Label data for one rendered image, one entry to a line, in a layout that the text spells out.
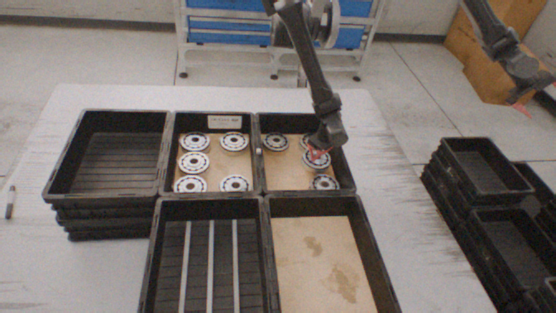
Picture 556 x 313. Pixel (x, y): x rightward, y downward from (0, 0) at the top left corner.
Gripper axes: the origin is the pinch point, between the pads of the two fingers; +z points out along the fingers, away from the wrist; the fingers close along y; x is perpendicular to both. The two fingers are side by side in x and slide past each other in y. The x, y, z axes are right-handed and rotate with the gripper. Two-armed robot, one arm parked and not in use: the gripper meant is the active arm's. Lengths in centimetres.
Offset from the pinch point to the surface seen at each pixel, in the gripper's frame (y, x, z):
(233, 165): -22.4, 19.1, 7.5
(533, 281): 64, -90, 45
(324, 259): -26.2, -26.4, 4.8
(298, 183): -10.6, -1.8, 6.1
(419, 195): 33.8, -32.7, 16.8
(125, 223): -61, 23, 11
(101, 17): 52, 306, 96
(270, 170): -14.2, 8.7, 6.8
